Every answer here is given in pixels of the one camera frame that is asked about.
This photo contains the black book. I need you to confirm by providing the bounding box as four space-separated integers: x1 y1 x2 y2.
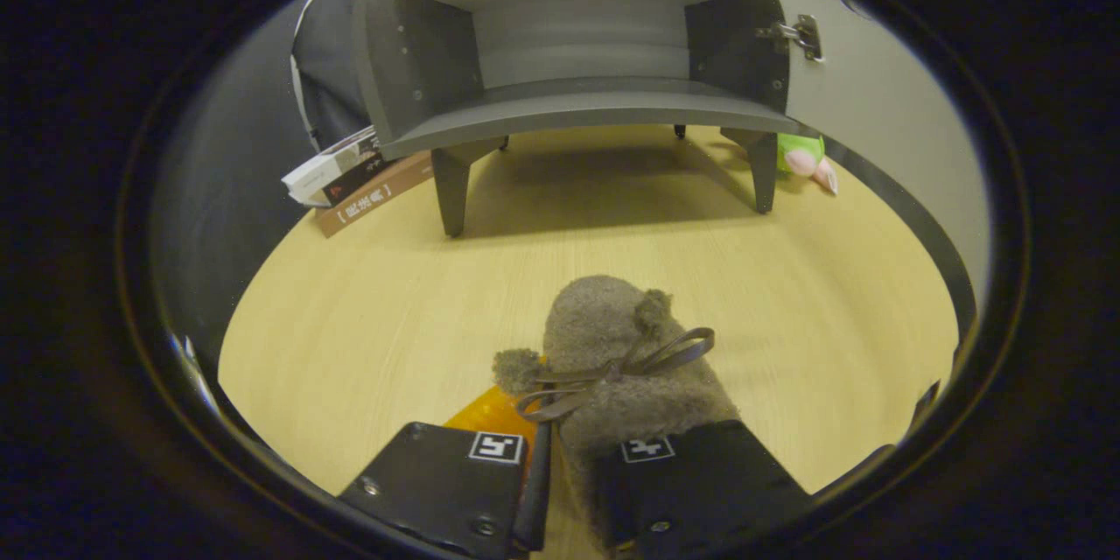
322 153 395 207

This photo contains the brown book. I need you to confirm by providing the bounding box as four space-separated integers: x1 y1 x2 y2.
315 150 436 239

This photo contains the dark grey shoe cabinet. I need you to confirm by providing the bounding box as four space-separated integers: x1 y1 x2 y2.
354 0 819 239

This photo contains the brown fuzzy slipper shoe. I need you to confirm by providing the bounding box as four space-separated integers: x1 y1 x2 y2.
492 274 745 557

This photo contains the green and pink plush toy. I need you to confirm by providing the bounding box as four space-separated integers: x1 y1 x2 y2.
777 133 839 195

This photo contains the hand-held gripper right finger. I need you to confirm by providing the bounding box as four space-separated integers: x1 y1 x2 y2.
599 420 815 560

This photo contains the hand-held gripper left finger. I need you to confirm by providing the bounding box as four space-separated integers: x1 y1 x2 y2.
337 385 554 560

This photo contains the black backdrop cloth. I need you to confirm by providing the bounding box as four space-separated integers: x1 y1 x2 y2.
149 0 377 368

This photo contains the metal door hinge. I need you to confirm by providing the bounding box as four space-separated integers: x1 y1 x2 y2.
757 15 823 62

